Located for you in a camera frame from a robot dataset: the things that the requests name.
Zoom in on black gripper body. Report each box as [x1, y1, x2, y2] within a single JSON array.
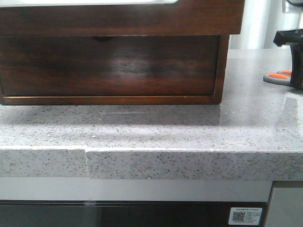
[[273, 29, 303, 47]]

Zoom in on grey orange handled scissors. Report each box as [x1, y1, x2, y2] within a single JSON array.
[[263, 70, 292, 87]]

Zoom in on black appliance under counter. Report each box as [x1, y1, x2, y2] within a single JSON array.
[[0, 200, 267, 227]]

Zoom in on grey curtain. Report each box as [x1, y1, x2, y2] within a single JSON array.
[[229, 0, 303, 49]]

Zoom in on white QR code sticker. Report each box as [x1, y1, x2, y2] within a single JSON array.
[[228, 207, 263, 226]]

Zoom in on wooden drawer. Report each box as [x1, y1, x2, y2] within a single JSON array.
[[0, 0, 244, 36], [0, 35, 221, 97]]

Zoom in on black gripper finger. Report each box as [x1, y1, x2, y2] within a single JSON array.
[[290, 44, 303, 89]]

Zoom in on white tray on cabinet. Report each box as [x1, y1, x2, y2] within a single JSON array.
[[0, 0, 177, 8]]

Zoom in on grey cabinet door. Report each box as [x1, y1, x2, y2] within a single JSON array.
[[265, 181, 303, 227]]

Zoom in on dark wooden drawer cabinet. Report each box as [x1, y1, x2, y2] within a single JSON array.
[[0, 34, 230, 105]]

